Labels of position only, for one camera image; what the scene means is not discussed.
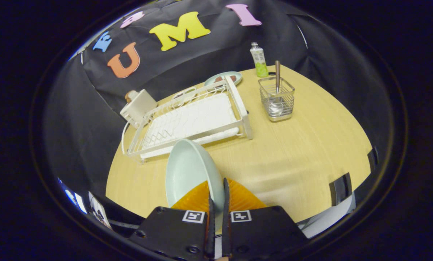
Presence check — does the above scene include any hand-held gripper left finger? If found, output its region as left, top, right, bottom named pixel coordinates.
left=129, top=179, right=217, bottom=261

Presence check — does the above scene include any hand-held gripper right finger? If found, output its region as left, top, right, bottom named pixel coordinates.
left=222, top=178, right=309, bottom=261

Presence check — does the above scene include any pale green plate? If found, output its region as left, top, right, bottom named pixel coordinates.
left=165, top=139, right=226, bottom=234

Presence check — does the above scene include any white dish rack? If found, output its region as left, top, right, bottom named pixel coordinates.
left=121, top=75, right=254, bottom=163

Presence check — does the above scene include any metal wire basket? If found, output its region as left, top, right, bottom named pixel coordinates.
left=258, top=76, right=296, bottom=122

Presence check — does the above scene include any metal spoon with brown handle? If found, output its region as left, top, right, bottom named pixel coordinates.
left=268, top=61, right=284, bottom=116

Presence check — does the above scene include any white divided condiment dish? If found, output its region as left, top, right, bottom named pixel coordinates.
left=172, top=87, right=198, bottom=101

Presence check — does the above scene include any small plate with food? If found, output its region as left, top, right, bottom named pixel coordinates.
left=204, top=71, right=243, bottom=87

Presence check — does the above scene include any white board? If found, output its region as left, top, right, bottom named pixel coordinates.
left=300, top=194, right=357, bottom=239

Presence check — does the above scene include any white printed paper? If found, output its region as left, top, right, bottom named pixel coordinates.
left=88, top=191, right=112, bottom=229

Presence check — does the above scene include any white toaster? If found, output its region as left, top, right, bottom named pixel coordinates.
left=120, top=89, right=158, bottom=128

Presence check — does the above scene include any blue lit screen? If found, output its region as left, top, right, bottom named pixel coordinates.
left=58, top=178, right=88, bottom=214

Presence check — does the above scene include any green label bottle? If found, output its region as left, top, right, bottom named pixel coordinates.
left=250, top=42, right=269, bottom=78

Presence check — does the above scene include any black backdrop cloth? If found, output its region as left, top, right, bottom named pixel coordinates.
left=42, top=0, right=394, bottom=203

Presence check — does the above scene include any black table bracket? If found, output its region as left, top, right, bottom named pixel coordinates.
left=329, top=173, right=353, bottom=207
left=367, top=147, right=379, bottom=174

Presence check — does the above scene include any white toaster cable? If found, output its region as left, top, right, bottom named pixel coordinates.
left=121, top=121, right=130, bottom=155

